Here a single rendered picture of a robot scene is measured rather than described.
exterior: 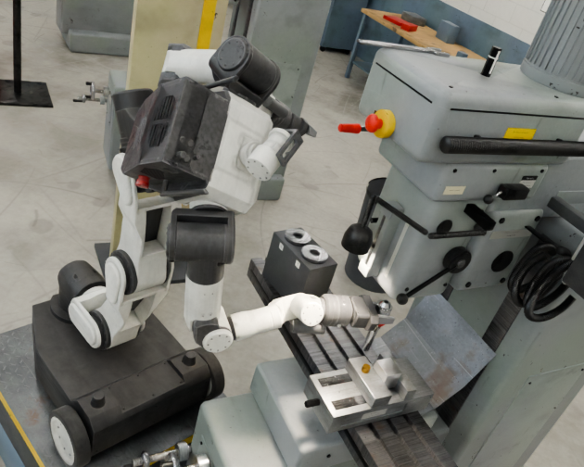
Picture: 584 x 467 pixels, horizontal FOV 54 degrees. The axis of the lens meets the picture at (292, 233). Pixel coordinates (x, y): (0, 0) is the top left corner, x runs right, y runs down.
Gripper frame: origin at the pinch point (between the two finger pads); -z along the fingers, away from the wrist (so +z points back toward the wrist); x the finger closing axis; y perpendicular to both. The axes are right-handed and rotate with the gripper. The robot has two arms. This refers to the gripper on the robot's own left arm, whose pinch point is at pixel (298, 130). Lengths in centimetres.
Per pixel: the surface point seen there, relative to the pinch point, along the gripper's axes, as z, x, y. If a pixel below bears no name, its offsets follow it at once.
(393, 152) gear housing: 30, 49, -12
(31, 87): -129, -369, 53
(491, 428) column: -51, 70, -79
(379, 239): 23, 48, -32
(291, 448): 6, 29, -94
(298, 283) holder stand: -9, 9, -49
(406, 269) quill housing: 19, 55, -38
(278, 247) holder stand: -9.2, -1.9, -38.7
